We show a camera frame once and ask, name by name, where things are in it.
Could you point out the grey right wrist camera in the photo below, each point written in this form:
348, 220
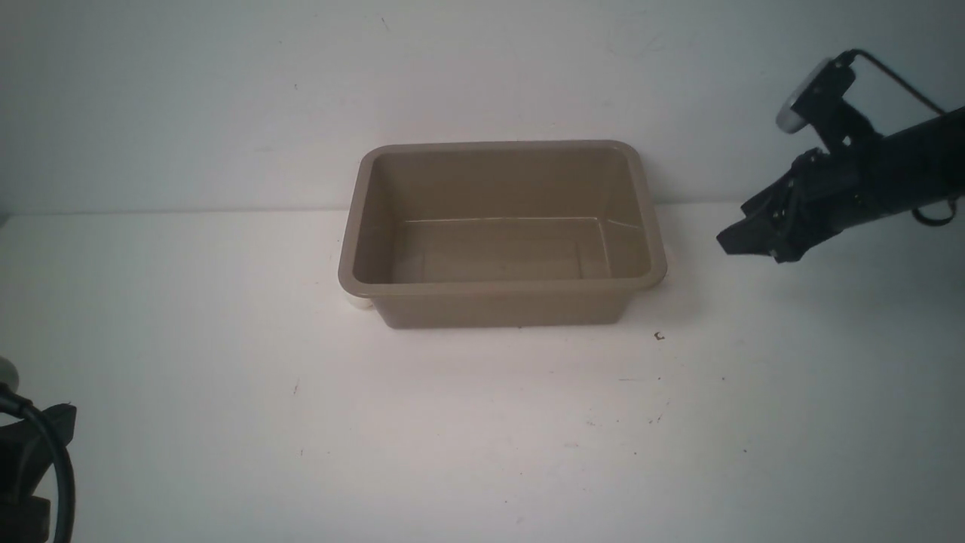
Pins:
790, 119

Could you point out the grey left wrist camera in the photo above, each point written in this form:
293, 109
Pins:
9, 375

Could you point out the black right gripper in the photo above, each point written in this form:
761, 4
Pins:
797, 203

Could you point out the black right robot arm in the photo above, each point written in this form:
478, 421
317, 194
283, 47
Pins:
919, 170

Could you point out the tan plastic bin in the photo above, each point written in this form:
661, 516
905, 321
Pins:
501, 234

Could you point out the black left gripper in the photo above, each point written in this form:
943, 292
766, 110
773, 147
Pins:
38, 442

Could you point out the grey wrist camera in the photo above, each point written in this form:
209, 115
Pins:
790, 119
9, 375

